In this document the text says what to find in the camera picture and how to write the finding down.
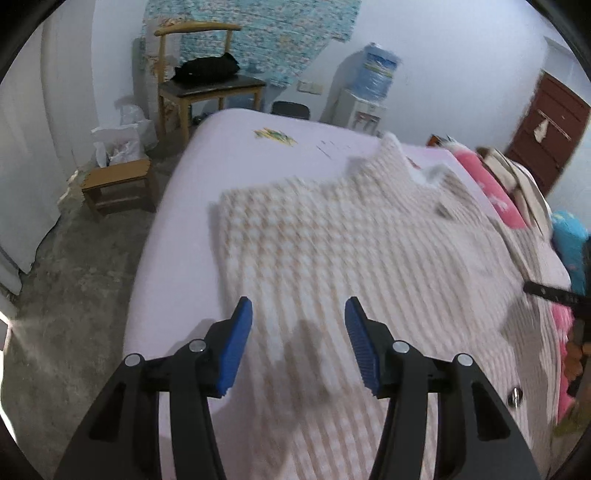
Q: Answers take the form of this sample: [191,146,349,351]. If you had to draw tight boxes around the wooden chair with dark seat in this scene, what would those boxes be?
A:
[154,21,267,139]

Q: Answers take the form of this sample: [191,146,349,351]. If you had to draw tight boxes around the teal blue blanket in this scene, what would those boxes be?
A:
[551,211,591,294]

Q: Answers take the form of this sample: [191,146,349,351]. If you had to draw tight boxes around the beige white checked sweater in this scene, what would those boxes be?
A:
[217,134,573,480]

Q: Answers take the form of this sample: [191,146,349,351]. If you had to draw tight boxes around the white curtain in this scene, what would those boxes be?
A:
[0,18,100,296]

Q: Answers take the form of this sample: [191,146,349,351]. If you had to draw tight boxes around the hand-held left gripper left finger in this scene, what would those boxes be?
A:
[54,296,254,480]

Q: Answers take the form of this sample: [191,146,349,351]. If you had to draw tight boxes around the white water dispenser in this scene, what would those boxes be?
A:
[333,88,387,137]

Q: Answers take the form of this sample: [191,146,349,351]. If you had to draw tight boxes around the white plastic bag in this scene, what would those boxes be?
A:
[91,104,158,168]

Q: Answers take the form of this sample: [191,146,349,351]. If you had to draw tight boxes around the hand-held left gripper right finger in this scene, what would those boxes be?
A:
[345,296,541,480]

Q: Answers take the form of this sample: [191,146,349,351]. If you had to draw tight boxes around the teal floral wall cloth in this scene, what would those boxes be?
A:
[141,0,363,88]

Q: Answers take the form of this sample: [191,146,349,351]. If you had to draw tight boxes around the beige clothes pile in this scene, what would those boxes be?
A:
[478,148,552,236]

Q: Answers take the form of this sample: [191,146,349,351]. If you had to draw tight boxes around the pink floral blanket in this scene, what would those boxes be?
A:
[450,143,583,425]

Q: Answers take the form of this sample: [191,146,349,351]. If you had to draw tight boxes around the brown wooden door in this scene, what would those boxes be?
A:
[505,69,591,195]

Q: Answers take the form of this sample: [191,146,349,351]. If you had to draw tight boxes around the black bag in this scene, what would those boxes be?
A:
[174,52,241,84]

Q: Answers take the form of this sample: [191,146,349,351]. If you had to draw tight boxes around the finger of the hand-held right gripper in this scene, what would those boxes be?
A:
[524,277,591,319]

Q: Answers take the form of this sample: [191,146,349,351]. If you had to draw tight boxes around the black stool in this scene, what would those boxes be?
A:
[271,100,311,121]

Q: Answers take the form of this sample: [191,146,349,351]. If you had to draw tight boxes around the small wooden stool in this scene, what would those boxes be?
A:
[82,158,158,217]

